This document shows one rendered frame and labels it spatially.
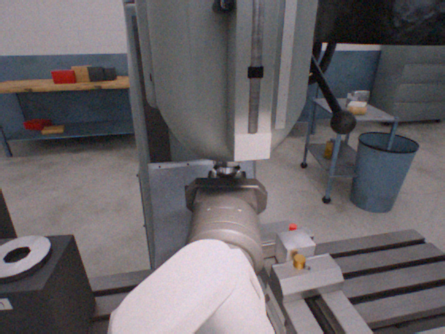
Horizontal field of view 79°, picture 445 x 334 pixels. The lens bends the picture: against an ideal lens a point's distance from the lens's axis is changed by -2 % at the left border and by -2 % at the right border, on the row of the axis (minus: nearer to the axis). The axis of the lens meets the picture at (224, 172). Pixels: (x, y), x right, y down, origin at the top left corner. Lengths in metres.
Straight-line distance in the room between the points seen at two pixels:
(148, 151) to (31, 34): 4.20
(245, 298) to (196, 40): 0.24
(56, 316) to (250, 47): 0.46
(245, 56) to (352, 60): 5.36
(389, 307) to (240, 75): 0.58
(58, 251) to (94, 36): 4.28
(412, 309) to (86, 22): 4.60
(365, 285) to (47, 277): 0.62
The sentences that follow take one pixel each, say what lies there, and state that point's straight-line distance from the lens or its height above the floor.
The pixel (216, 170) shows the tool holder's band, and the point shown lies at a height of 1.27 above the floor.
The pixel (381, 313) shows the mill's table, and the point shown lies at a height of 0.96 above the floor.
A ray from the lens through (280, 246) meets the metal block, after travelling 0.58.
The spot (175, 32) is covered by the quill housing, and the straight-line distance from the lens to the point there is 0.30.
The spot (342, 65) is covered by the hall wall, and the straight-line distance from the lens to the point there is 5.53.
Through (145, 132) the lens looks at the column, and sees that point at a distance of 0.80.
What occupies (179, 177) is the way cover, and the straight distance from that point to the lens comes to 0.83.
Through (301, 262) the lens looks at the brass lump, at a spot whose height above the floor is 1.09.
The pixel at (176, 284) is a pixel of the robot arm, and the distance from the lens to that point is 0.23.
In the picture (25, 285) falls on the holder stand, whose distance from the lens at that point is 0.50.
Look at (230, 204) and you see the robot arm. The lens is 0.32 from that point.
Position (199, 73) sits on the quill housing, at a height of 1.43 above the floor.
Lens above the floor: 1.46
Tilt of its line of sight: 27 degrees down
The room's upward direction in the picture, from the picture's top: straight up
